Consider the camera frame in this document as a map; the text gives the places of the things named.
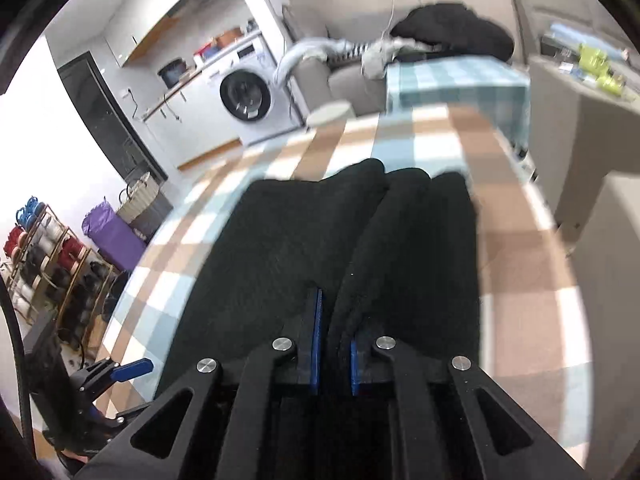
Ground dark blue pot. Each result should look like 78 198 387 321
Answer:
158 59 187 88

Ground white washing machine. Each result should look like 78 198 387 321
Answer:
202 35 306 147

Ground brown checked tablecloth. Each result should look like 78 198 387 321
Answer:
82 102 593 466

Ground shoe rack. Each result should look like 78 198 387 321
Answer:
0 195 123 361

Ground round white stool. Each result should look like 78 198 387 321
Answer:
306 101 352 128

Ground black knit garment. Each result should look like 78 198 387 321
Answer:
152 157 483 411

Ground pile of light clothes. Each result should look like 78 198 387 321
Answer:
275 35 436 81

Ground white wall cabinets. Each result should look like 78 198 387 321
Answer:
105 0 236 68

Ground grey sofa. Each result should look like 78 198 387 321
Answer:
287 10 391 121

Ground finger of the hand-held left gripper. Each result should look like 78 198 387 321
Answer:
75 357 155 396
85 400 151 433

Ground grey bedside cabinet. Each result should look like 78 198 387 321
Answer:
527 52 640 231

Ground light blue pillow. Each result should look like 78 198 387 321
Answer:
550 22 601 41

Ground teal checked cloth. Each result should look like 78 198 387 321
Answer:
385 57 532 153

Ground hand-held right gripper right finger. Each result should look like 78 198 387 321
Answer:
347 322 591 480

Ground purple bag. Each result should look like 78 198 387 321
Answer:
81 200 148 273

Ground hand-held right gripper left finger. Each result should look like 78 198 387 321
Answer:
75 287 323 480

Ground green toy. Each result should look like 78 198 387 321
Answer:
577 42 608 73

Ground large grey cabinet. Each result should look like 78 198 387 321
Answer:
570 170 640 461

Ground black cable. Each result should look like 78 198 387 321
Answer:
0 275 33 456

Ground wicker basket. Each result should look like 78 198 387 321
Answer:
117 171 173 226

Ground black door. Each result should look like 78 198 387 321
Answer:
57 51 168 183

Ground white counter cabinet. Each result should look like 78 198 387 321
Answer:
142 67 246 171

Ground black jacket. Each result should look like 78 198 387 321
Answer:
390 2 516 63

